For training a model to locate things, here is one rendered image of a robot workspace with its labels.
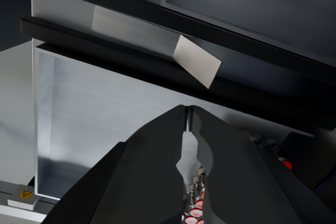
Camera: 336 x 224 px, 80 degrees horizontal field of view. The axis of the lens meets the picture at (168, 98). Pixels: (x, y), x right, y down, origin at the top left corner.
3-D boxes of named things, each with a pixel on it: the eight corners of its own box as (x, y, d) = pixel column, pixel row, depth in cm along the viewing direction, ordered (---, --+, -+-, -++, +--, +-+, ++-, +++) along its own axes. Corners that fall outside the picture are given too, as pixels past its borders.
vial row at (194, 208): (239, 127, 29) (249, 150, 25) (193, 200, 38) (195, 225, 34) (225, 123, 29) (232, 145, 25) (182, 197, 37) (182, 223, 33)
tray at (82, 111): (299, 118, 28) (314, 135, 25) (219, 219, 40) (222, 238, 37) (52, 39, 24) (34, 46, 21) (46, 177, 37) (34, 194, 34)
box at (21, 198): (43, 188, 106) (32, 205, 98) (43, 194, 108) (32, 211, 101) (19, 183, 105) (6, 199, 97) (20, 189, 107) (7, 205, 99)
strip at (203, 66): (213, 45, 24) (223, 62, 19) (203, 68, 25) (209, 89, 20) (95, 3, 22) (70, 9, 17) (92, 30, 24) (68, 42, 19)
